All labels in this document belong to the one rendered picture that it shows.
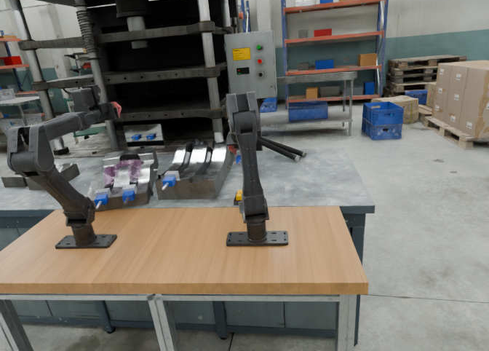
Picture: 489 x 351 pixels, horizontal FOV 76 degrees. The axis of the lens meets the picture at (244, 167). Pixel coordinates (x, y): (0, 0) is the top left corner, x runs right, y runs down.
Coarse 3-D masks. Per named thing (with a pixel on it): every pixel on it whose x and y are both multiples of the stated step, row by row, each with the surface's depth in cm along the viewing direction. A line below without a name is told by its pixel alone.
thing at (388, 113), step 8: (368, 104) 481; (376, 104) 480; (384, 104) 479; (392, 104) 463; (368, 112) 457; (376, 112) 428; (384, 112) 427; (392, 112) 426; (400, 112) 426; (368, 120) 459; (376, 120) 432; (384, 120) 432; (392, 120) 431; (400, 120) 429
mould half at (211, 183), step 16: (224, 144) 159; (176, 160) 154; (192, 160) 153; (224, 160) 150; (208, 176) 133; (224, 176) 149; (160, 192) 135; (176, 192) 134; (192, 192) 133; (208, 192) 132
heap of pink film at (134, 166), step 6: (120, 162) 156; (126, 162) 157; (132, 162) 149; (138, 162) 148; (108, 168) 146; (114, 168) 146; (132, 168) 146; (138, 168) 146; (108, 174) 143; (114, 174) 143; (132, 174) 143; (138, 174) 144; (108, 180) 141; (132, 180) 142
